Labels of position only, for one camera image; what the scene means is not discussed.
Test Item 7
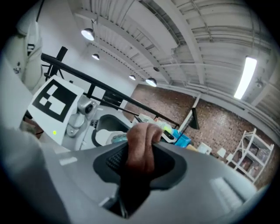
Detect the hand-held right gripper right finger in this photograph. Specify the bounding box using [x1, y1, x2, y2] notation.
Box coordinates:
[130, 142, 258, 221]

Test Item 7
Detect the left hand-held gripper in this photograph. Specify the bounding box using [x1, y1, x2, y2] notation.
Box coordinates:
[26, 75, 134, 151]

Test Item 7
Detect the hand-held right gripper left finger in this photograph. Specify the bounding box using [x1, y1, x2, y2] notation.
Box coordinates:
[41, 141, 130, 224]

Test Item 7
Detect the white rectangular box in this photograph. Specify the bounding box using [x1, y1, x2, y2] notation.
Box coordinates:
[137, 113, 154, 123]

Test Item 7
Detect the blue flat box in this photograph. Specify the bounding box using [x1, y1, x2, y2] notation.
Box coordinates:
[172, 129, 191, 148]

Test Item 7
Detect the black metal railing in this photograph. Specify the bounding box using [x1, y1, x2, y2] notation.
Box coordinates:
[40, 45, 180, 130]

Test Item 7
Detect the white metal shelf rack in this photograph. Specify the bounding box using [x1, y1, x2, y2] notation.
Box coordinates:
[226, 128, 275, 183]

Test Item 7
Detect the yellow-green plastic item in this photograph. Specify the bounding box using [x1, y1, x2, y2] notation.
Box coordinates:
[157, 122, 172, 132]

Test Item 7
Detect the white plastic tray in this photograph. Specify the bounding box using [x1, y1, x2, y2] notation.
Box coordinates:
[161, 129, 175, 143]

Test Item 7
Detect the black flat panel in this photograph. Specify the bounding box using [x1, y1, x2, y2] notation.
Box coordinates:
[189, 107, 200, 130]

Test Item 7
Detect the person's beige shirt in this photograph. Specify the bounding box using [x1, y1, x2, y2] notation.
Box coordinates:
[3, 13, 46, 92]

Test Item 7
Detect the white tube ceiling light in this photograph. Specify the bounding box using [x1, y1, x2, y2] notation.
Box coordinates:
[233, 56, 258, 100]

